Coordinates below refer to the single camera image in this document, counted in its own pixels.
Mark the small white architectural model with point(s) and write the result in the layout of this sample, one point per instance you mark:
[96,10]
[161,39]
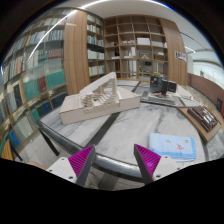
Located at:
[184,92]

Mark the black building model grey base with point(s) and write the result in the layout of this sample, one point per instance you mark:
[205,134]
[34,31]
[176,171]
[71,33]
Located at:
[160,87]

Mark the light blue printed towel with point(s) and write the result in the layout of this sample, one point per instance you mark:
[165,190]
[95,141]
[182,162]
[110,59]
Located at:
[171,146]

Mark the white wall poster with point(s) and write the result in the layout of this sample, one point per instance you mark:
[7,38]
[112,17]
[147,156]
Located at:
[181,56]

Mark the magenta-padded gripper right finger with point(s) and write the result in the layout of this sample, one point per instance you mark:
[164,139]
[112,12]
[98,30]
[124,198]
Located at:
[163,165]

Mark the white architectural building model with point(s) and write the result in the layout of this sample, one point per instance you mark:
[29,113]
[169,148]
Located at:
[100,100]

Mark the glass-fronted book shelf wall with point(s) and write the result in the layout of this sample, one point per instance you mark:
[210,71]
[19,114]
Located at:
[36,76]

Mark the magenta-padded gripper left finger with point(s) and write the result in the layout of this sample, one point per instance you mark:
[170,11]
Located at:
[63,168]

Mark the brown building model on board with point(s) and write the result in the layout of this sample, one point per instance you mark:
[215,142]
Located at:
[203,118]

